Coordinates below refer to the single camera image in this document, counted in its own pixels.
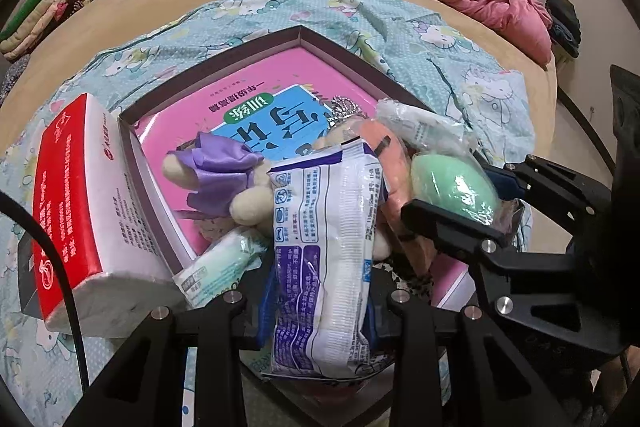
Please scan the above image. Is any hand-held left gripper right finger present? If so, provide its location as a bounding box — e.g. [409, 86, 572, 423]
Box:
[362, 277, 571, 427]

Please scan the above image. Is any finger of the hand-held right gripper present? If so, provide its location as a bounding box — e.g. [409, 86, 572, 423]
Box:
[480, 153, 617, 254]
[401, 198, 640, 360]

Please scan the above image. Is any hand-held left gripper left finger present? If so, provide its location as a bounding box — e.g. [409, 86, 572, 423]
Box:
[65, 264, 278, 427]

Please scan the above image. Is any green egg sponge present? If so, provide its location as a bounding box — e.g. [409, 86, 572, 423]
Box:
[410, 153, 501, 228]

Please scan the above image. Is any green white tissue pack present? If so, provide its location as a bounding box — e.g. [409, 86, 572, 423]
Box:
[375, 99, 482, 156]
[172, 227, 271, 308]

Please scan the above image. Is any orange plush toy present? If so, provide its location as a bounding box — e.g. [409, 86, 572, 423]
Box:
[360, 119, 437, 279]

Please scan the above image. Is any purple white packet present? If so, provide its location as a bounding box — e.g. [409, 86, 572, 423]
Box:
[267, 141, 387, 380]

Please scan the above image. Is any cream plush toy purple bow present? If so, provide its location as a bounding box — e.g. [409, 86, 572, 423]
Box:
[162, 131, 281, 228]

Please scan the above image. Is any dark box with pink lining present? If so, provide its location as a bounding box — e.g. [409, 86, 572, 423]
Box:
[117, 25, 481, 310]

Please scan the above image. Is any dark clothes pile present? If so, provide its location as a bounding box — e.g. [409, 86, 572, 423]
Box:
[545, 0, 582, 58]

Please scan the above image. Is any silver tiara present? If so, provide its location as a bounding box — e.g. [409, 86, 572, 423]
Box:
[327, 94, 367, 128]

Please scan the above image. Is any cartoon printed blue blanket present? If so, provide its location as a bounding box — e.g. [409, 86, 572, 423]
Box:
[0, 0, 538, 427]

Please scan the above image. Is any red tissue pack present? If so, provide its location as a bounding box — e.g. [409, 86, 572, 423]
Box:
[31, 93, 188, 339]

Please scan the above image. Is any dark blue box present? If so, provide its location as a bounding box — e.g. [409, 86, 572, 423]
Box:
[17, 227, 48, 320]

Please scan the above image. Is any dark floral cloth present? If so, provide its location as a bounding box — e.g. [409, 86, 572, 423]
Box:
[0, 57, 32, 104]

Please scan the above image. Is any stack of folded clothes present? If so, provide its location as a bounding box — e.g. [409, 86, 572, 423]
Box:
[0, 0, 93, 60]

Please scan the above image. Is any black cable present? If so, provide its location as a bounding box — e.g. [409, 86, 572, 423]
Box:
[0, 192, 92, 400]

